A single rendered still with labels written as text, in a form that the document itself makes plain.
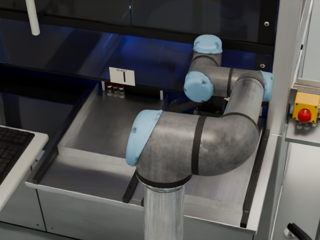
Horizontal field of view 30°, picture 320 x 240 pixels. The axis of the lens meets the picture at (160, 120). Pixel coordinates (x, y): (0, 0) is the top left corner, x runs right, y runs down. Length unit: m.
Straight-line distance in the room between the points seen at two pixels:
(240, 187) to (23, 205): 1.19
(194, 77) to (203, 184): 0.41
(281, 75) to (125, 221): 1.00
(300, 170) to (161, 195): 1.95
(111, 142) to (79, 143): 0.10
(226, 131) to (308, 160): 2.06
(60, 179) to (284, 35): 0.78
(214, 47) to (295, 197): 1.53
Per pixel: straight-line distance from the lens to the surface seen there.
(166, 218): 1.24
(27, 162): 2.01
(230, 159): 1.13
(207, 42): 1.58
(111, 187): 1.77
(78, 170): 1.84
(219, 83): 1.49
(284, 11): 1.69
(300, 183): 3.04
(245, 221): 1.66
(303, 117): 1.84
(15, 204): 2.68
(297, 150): 3.21
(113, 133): 1.95
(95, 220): 2.53
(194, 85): 1.48
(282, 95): 1.84
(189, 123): 1.13
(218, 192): 1.75
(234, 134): 1.13
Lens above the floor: 2.16
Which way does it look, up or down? 40 degrees down
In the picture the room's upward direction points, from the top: 2 degrees counter-clockwise
